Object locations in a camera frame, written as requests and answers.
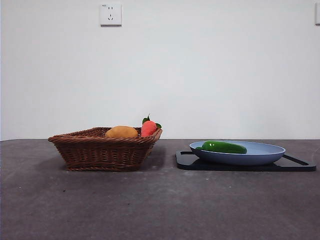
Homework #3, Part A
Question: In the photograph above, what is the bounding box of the light blue round plate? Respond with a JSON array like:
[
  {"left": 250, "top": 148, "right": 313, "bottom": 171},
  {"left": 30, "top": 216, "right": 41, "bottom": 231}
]
[{"left": 189, "top": 140, "right": 287, "bottom": 166}]

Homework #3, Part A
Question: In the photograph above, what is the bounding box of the yellow-brown potato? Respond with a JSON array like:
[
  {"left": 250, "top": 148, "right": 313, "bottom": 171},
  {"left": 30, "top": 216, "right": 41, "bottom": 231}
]
[{"left": 104, "top": 125, "right": 139, "bottom": 138}]

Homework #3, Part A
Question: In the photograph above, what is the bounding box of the dark rectangular tray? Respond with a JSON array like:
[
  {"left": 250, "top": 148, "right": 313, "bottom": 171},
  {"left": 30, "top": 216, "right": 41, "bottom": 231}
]
[{"left": 174, "top": 149, "right": 317, "bottom": 173}]

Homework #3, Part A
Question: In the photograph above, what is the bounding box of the brown wicker basket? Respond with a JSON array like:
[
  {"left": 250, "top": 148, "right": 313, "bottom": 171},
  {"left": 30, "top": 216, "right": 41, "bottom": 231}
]
[{"left": 47, "top": 126, "right": 163, "bottom": 172}]

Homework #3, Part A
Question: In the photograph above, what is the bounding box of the orange carrot with green leaves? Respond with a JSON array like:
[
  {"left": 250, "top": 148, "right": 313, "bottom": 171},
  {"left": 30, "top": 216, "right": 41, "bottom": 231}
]
[{"left": 140, "top": 112, "right": 163, "bottom": 138}]

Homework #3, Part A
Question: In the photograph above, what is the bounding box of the long green pepper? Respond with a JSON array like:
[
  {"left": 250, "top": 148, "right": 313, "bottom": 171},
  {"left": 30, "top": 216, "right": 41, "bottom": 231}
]
[{"left": 195, "top": 140, "right": 248, "bottom": 155}]

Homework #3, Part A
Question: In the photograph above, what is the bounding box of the white wall socket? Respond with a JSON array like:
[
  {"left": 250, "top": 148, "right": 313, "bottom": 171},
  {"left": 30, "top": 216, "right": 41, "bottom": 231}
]
[{"left": 100, "top": 3, "right": 123, "bottom": 27}]

